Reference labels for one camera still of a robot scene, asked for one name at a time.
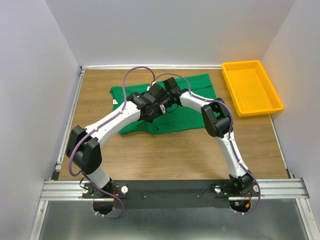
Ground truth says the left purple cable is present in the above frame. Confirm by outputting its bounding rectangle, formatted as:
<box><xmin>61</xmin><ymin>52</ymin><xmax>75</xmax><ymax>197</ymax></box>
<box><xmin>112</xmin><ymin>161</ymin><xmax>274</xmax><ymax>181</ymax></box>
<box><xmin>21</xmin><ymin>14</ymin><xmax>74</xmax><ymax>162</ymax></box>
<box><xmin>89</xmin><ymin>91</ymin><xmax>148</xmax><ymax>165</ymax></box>
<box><xmin>67</xmin><ymin>65</ymin><xmax>156</xmax><ymax>219</ymax></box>

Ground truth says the green t shirt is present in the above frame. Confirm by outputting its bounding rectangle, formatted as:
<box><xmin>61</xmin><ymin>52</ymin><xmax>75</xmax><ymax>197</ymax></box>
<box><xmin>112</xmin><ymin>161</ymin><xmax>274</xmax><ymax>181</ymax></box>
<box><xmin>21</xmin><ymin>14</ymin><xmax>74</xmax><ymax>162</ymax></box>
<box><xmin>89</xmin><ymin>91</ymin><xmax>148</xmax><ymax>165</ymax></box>
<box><xmin>110</xmin><ymin>73</ymin><xmax>217</xmax><ymax>135</ymax></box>

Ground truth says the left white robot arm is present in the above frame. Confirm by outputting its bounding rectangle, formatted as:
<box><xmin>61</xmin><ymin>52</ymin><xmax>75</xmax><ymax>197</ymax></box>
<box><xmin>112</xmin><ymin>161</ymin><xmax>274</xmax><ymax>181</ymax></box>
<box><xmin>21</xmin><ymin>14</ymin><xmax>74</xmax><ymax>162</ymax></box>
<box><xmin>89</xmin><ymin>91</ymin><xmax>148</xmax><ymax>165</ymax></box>
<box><xmin>65</xmin><ymin>83</ymin><xmax>169</xmax><ymax>198</ymax></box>

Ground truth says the yellow plastic tray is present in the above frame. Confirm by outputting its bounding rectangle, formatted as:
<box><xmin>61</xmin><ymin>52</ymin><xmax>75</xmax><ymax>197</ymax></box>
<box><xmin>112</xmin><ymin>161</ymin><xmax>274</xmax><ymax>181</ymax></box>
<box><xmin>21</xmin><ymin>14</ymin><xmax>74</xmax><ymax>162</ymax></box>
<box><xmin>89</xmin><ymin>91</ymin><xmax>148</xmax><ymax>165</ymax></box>
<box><xmin>222</xmin><ymin>60</ymin><xmax>284</xmax><ymax>117</ymax></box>

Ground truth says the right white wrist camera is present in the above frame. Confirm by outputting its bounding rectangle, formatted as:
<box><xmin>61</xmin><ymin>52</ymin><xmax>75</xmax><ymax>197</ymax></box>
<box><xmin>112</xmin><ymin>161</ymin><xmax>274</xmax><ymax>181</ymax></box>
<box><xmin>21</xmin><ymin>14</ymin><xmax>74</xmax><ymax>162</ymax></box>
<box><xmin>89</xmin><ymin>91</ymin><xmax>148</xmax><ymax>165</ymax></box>
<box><xmin>146</xmin><ymin>80</ymin><xmax>156</xmax><ymax>91</ymax></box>

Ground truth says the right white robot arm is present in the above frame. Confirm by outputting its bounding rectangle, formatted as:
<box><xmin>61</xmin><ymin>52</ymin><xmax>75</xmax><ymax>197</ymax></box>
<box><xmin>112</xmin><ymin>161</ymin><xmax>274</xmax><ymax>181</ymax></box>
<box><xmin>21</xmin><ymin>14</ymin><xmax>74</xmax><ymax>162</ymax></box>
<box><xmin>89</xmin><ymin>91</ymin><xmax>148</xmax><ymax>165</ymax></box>
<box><xmin>163</xmin><ymin>77</ymin><xmax>255</xmax><ymax>196</ymax></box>

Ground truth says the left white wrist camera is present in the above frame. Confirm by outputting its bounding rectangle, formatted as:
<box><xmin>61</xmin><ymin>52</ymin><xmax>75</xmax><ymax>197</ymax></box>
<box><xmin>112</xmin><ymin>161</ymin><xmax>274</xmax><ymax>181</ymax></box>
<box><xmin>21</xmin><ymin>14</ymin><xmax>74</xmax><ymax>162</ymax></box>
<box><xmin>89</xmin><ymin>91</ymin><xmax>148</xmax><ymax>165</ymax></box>
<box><xmin>159</xmin><ymin>104</ymin><xmax>166</xmax><ymax>115</ymax></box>

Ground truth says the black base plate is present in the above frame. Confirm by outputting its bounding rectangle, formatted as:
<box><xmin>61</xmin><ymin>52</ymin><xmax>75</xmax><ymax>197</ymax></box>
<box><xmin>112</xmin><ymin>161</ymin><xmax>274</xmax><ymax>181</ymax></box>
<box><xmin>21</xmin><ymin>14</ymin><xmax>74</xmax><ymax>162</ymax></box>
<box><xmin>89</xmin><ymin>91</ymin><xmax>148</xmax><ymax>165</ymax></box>
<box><xmin>80</xmin><ymin>179</ymin><xmax>260</xmax><ymax>216</ymax></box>

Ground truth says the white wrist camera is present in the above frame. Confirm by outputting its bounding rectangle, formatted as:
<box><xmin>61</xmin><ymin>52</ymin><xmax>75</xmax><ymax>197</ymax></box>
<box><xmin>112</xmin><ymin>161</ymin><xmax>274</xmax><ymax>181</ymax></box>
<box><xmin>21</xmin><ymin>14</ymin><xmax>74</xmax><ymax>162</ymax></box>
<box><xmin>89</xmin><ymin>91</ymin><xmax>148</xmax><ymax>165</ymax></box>
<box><xmin>159</xmin><ymin>104</ymin><xmax>166</xmax><ymax>115</ymax></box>
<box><xmin>146</xmin><ymin>80</ymin><xmax>156</xmax><ymax>91</ymax></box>

